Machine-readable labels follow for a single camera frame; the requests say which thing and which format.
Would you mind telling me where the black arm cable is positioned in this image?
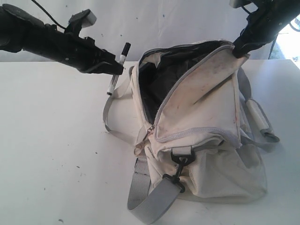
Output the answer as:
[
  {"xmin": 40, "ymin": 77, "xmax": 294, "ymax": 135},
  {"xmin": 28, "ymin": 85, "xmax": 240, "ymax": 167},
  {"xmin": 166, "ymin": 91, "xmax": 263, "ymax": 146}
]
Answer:
[
  {"xmin": 31, "ymin": 0, "xmax": 68, "ymax": 30},
  {"xmin": 267, "ymin": 18, "xmax": 300, "ymax": 60}
]

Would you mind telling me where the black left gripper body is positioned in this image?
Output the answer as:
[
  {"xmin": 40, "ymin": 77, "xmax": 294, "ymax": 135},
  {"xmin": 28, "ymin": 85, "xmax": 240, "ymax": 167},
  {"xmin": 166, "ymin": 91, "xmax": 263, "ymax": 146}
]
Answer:
[{"xmin": 46, "ymin": 30, "xmax": 115, "ymax": 73}]

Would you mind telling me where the metal zipper pull ring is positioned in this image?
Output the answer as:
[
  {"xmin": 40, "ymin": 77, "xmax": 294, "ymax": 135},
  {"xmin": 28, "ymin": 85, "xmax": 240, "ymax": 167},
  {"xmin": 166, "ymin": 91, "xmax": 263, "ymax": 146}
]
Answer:
[{"xmin": 135, "ymin": 125, "xmax": 156, "ymax": 155}]

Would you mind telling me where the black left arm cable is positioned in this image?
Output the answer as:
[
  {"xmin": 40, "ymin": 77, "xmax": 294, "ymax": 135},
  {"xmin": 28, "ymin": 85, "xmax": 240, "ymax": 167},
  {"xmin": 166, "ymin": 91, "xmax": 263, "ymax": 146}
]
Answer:
[{"xmin": 31, "ymin": 0, "xmax": 68, "ymax": 30}]

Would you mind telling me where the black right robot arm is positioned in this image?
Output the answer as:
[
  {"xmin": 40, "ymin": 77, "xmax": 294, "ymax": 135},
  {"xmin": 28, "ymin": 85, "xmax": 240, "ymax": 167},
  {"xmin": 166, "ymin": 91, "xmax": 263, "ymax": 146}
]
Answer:
[{"xmin": 230, "ymin": 0, "xmax": 300, "ymax": 58}]

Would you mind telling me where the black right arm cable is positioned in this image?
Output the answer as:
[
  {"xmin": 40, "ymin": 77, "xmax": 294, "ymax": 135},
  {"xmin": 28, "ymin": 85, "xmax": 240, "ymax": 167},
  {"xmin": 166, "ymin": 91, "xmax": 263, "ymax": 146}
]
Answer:
[{"xmin": 267, "ymin": 18, "xmax": 300, "ymax": 60}]

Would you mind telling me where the white canvas zipper bag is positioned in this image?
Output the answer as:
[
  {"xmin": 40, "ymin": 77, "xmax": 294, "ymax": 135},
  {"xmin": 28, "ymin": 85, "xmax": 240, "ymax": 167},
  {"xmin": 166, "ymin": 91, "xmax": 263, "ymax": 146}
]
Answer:
[{"xmin": 102, "ymin": 39, "xmax": 281, "ymax": 202}]

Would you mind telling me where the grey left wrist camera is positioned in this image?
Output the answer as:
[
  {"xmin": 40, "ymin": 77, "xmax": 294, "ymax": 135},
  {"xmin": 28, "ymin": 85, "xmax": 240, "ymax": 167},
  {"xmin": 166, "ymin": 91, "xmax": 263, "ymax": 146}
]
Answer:
[{"xmin": 65, "ymin": 9, "xmax": 97, "ymax": 36}]

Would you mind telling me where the grey shoulder strap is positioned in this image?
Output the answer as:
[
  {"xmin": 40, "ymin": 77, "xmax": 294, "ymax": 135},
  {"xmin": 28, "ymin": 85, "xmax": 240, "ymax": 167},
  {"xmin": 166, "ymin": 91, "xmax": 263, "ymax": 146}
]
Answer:
[{"xmin": 126, "ymin": 157, "xmax": 186, "ymax": 218}]

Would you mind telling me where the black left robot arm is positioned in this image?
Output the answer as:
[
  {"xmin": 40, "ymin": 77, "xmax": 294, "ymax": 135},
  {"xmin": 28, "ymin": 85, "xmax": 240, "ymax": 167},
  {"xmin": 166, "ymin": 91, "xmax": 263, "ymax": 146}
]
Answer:
[{"xmin": 0, "ymin": 4, "xmax": 123, "ymax": 75}]

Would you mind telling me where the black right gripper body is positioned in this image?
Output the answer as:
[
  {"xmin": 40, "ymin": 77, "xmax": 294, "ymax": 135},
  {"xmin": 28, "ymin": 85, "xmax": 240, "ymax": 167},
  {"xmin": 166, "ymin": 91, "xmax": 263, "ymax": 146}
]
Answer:
[{"xmin": 240, "ymin": 0, "xmax": 293, "ymax": 50}]

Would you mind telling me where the white marker black cap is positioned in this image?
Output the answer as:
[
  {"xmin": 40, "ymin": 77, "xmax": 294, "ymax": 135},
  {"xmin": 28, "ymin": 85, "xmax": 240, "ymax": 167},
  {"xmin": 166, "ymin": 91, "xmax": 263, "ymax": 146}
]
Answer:
[{"xmin": 107, "ymin": 42, "xmax": 131, "ymax": 96}]

